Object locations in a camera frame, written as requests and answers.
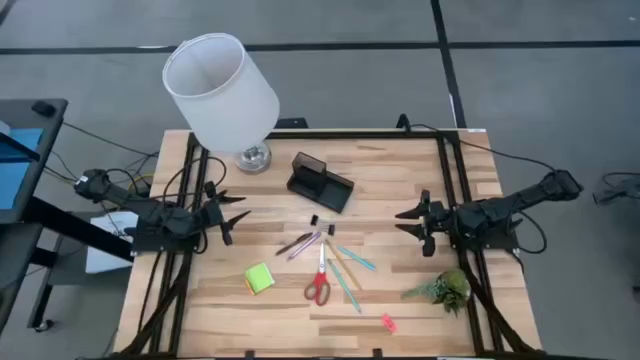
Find teal pencil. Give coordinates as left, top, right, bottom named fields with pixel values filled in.
left=327, top=258, right=363, bottom=315
left=336, top=244, right=377, bottom=272

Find white paper sheet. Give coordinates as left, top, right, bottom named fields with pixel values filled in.
left=84, top=209, right=140, bottom=275

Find red handled scissors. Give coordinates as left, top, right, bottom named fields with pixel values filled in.
left=303, top=242, right=332, bottom=307

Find blue sheet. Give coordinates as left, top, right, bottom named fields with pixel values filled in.
left=0, top=127, right=45, bottom=211

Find white shade silver table lamp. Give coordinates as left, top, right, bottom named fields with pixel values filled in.
left=161, top=32, right=281, bottom=175

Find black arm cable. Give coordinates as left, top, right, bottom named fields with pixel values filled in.
left=507, top=209, right=549, bottom=255
left=102, top=167, right=151, bottom=201

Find black side desk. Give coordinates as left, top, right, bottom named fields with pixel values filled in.
left=0, top=98, right=136, bottom=334

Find dark brown pen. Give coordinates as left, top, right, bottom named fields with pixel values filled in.
left=274, top=232, right=314, bottom=257

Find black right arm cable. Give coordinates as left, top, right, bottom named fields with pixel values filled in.
left=507, top=209, right=549, bottom=255

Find thin black power cable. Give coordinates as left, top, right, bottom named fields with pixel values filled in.
left=409, top=122, right=557, bottom=174

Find small green artificial plant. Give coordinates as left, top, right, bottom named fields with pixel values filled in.
left=400, top=268, right=472, bottom=318

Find black computer mouse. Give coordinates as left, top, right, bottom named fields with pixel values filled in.
left=30, top=99, right=57, bottom=119

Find black table clamp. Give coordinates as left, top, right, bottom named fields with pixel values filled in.
left=274, top=117, right=310, bottom=131

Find purple pen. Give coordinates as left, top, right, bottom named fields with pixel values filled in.
left=286, top=230, right=323, bottom=262

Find yellow pencil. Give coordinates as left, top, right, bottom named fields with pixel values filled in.
left=324, top=238, right=363, bottom=292

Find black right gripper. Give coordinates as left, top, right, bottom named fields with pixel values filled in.
left=394, top=188, right=456, bottom=258

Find black floor cable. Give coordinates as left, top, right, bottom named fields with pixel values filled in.
left=43, top=121, right=161, bottom=186

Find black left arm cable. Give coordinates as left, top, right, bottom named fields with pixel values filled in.
left=102, top=167, right=151, bottom=201

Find black left camera cable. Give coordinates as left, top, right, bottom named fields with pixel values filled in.
left=162, top=156, right=229, bottom=201

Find black metal table frame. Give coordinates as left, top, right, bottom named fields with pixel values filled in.
left=114, top=128, right=539, bottom=360

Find black mesh desk organizer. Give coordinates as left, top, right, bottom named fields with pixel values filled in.
left=286, top=151, right=355, bottom=215

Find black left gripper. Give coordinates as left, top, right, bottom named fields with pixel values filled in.
left=198, top=180, right=252, bottom=247

